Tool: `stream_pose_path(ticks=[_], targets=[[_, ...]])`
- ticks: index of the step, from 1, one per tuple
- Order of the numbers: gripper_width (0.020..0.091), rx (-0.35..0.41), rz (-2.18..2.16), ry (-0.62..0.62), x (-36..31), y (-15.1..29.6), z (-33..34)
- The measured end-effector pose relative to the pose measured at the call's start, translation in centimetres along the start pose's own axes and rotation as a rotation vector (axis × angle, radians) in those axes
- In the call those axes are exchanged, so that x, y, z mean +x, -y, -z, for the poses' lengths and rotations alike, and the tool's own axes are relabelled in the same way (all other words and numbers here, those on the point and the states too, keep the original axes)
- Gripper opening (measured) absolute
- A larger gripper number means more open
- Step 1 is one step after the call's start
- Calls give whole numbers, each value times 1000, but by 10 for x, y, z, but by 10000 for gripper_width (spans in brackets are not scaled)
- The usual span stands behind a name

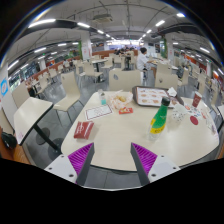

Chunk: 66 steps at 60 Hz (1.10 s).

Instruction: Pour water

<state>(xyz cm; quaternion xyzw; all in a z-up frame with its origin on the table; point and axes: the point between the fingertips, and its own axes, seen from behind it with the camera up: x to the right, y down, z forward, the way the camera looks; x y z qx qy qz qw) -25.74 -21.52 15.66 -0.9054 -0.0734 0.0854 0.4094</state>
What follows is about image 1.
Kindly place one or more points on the white polka-dot mug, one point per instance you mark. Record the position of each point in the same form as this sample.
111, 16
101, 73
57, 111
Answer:
180, 113

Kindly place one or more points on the white neighbouring table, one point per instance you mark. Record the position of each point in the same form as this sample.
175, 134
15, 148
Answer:
221, 111
30, 116

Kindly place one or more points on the group of beige chairs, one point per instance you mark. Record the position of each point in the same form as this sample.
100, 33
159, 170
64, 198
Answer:
70, 86

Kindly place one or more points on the small teal sanitizer bottle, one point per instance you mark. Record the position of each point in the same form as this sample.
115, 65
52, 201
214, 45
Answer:
102, 98

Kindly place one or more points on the brown food tray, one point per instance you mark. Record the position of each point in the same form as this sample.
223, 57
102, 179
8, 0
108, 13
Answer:
150, 96

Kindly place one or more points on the printed sticker sheet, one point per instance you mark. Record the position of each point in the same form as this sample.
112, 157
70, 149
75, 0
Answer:
204, 117

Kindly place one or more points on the group of ceiling lights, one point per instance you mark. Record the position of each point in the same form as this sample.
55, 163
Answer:
41, 22

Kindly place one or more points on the white paper napkin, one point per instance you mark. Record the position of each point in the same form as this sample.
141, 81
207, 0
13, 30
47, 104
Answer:
172, 92

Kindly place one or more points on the ceiling air conditioner unit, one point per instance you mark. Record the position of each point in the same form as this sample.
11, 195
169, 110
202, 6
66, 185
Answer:
102, 18

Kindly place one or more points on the red paper cup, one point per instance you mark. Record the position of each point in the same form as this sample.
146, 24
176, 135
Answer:
197, 99

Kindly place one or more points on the black bag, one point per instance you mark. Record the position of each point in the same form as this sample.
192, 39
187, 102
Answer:
9, 140

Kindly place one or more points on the clear plastic food bag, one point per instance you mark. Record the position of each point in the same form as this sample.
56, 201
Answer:
119, 99

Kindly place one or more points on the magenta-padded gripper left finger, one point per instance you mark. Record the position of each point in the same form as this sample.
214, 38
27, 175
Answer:
60, 166

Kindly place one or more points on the green drink bottle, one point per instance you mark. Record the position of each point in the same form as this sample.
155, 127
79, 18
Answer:
159, 120

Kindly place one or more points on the red sauce packet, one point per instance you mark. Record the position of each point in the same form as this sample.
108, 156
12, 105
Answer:
126, 110

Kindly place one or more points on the white card with red border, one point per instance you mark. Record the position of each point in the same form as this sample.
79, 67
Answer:
98, 112

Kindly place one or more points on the person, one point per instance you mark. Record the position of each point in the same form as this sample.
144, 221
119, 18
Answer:
142, 61

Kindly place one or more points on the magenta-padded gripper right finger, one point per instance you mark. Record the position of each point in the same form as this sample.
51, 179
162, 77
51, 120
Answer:
163, 166

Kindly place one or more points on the flat round red coaster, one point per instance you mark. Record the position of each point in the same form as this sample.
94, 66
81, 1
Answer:
194, 120

